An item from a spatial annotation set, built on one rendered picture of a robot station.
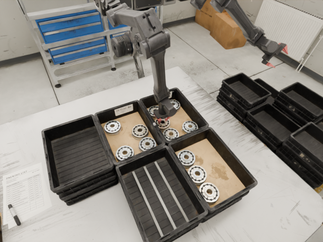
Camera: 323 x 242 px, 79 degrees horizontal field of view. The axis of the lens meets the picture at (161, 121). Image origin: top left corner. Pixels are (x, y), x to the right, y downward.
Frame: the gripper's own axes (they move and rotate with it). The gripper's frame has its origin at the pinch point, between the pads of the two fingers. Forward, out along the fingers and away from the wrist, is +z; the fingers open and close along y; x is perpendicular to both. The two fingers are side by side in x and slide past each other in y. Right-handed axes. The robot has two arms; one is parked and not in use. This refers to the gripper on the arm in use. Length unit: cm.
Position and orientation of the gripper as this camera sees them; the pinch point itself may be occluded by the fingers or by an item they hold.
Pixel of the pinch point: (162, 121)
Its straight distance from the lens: 127.0
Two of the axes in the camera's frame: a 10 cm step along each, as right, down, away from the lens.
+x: -4.8, -6.8, 5.6
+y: 8.8, -3.5, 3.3
